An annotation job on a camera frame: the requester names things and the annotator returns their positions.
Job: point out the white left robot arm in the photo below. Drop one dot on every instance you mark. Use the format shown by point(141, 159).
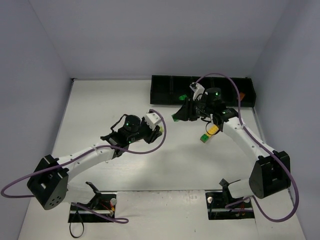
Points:
point(50, 183)

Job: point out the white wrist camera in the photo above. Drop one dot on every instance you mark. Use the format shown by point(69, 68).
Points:
point(152, 120)
point(197, 89)

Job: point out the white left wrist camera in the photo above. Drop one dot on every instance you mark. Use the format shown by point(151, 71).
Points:
point(152, 120)

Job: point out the yellow long lego brick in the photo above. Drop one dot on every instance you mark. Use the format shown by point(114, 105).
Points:
point(213, 130)

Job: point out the right base mount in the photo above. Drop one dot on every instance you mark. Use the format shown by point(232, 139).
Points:
point(221, 206)

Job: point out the left base mount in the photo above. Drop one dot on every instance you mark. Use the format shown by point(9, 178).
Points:
point(104, 205)

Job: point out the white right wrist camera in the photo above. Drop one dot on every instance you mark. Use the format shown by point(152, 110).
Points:
point(197, 89)

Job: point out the base mount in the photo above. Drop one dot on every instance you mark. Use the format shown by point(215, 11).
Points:
point(104, 205)
point(221, 206)

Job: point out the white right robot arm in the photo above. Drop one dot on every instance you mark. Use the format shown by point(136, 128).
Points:
point(267, 176)

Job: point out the dark green lego brick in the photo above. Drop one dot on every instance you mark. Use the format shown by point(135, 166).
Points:
point(173, 118)

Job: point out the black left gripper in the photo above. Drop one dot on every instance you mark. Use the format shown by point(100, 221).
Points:
point(149, 132)

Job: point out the green lego in tray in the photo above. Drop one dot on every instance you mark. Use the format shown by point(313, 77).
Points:
point(182, 97)

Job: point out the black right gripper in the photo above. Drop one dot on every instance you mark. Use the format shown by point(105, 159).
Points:
point(189, 110)

